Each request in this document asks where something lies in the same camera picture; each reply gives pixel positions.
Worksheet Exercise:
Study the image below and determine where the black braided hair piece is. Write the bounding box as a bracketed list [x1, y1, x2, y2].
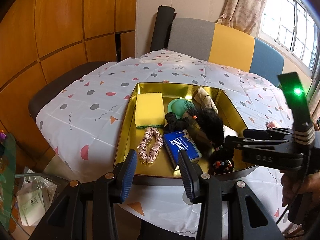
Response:
[185, 100, 235, 177]

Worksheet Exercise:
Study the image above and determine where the person's right hand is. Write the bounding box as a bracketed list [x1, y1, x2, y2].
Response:
[281, 172, 320, 207]

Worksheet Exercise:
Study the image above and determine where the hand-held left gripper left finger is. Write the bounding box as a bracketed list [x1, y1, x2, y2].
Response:
[29, 149, 138, 240]

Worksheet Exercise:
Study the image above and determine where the barred window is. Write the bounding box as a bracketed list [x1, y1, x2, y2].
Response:
[259, 0, 318, 72]

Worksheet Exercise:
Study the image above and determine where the printed plastic tablecloth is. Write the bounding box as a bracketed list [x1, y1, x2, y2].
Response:
[35, 49, 308, 238]

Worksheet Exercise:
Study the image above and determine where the dark bed frame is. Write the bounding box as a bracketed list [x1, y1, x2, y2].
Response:
[28, 61, 110, 120]

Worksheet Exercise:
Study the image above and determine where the white paper packet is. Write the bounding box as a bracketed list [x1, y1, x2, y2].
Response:
[17, 189, 47, 227]

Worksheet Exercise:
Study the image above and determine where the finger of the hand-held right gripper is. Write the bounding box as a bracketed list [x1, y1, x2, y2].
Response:
[223, 135, 304, 168]
[241, 127, 297, 142]

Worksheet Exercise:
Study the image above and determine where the black cable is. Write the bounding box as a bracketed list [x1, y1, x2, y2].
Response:
[274, 152, 310, 230]

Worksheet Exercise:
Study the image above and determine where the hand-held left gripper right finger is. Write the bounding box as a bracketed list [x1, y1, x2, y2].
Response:
[177, 150, 284, 240]

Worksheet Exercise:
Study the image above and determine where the yellow green-backed sponge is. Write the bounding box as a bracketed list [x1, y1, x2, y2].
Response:
[135, 92, 165, 129]

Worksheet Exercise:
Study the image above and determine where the gold metal tin box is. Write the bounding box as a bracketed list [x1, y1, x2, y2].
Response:
[114, 82, 259, 179]

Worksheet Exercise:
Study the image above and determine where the grey yellow blue headboard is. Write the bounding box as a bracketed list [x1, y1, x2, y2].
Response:
[167, 17, 285, 87]

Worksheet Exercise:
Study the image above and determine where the beige patterned curtain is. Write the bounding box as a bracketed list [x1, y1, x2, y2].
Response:
[220, 0, 273, 34]

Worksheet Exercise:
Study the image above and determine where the clear bin with papers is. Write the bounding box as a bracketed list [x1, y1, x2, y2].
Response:
[7, 172, 70, 240]

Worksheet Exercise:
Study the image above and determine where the black scrunchie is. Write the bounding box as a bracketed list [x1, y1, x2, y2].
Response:
[164, 112, 190, 133]

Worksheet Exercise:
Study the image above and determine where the blue tissue pack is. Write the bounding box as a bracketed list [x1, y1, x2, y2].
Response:
[163, 129, 203, 170]

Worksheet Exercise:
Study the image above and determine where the black rolled mat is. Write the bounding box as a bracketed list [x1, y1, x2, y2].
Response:
[150, 5, 176, 52]

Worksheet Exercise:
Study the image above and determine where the pink satin scrunchie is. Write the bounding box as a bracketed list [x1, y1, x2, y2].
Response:
[137, 127, 163, 163]

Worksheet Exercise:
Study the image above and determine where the grey patterned curtain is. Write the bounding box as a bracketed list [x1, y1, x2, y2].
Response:
[310, 67, 320, 120]

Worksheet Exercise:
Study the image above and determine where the wooden wardrobe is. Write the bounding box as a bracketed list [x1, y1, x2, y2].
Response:
[0, 0, 138, 160]

